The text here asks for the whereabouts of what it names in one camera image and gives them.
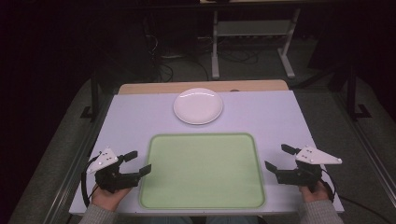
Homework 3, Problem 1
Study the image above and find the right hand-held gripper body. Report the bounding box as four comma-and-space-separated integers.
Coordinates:
275, 145, 343, 192

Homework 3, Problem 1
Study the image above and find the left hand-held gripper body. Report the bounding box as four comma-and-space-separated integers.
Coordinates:
86, 147, 141, 194

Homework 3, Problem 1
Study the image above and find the person's left hand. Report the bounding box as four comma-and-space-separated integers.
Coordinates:
91, 184, 132, 213

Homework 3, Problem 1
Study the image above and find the person's right hand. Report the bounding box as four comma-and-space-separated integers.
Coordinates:
299, 180, 331, 203

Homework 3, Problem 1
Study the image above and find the light green tray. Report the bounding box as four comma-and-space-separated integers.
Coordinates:
138, 133, 267, 210

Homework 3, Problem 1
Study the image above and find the black metal stand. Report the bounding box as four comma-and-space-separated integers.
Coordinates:
346, 64, 374, 121
80, 72, 101, 121

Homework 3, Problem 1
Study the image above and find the white round plate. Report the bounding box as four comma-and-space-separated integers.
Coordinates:
173, 87, 224, 126

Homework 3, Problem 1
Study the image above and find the white metal stand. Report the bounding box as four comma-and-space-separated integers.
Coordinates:
210, 8, 302, 80

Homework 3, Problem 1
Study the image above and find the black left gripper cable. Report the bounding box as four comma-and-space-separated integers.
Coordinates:
80, 154, 101, 208

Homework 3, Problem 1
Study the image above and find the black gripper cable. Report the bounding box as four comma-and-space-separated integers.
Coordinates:
320, 168, 394, 224
80, 154, 101, 208

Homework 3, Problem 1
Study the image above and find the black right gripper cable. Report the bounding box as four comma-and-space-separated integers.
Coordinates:
320, 168, 394, 224

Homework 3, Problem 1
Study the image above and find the aluminium frame rail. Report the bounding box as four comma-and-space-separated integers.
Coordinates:
333, 91, 396, 200
42, 94, 114, 224

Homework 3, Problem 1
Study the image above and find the bundle of black floor cables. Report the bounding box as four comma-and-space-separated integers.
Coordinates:
143, 14, 210, 82

